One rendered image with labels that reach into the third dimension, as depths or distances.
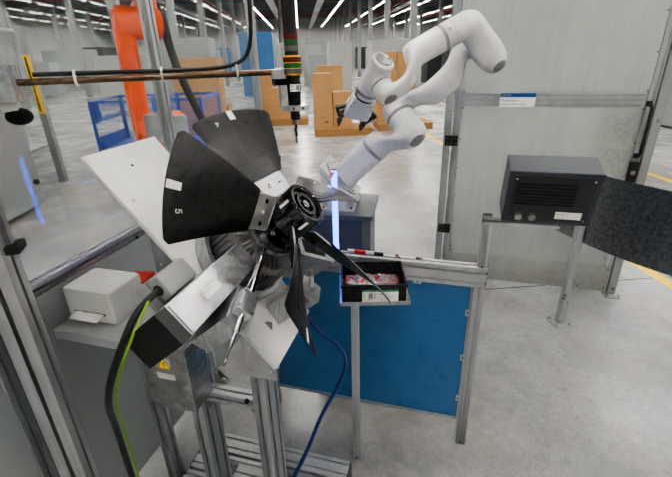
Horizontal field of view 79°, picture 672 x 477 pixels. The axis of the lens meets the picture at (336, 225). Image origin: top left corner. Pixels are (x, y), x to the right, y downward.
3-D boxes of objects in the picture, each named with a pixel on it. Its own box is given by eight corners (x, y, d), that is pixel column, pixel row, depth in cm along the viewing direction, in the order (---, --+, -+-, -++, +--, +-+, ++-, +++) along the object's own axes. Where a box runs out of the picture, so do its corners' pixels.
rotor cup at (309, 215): (281, 263, 103) (317, 236, 97) (242, 219, 101) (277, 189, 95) (300, 239, 115) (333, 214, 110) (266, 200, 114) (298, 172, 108)
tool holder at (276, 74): (276, 112, 99) (273, 69, 95) (271, 109, 105) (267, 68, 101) (312, 110, 102) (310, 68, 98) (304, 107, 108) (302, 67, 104)
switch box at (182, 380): (171, 381, 130) (157, 324, 121) (212, 390, 126) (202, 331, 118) (152, 403, 122) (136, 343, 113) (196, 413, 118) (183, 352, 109)
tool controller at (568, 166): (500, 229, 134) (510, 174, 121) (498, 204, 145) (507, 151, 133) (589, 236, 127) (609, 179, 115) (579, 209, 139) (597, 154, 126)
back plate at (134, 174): (250, 412, 92) (253, 410, 91) (22, 176, 83) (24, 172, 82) (320, 289, 139) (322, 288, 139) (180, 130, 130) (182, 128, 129)
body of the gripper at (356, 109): (353, 97, 145) (342, 119, 154) (379, 104, 148) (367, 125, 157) (352, 83, 149) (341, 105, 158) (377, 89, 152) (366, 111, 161)
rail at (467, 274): (254, 263, 168) (252, 246, 165) (258, 259, 172) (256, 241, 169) (485, 288, 146) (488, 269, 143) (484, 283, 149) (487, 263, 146)
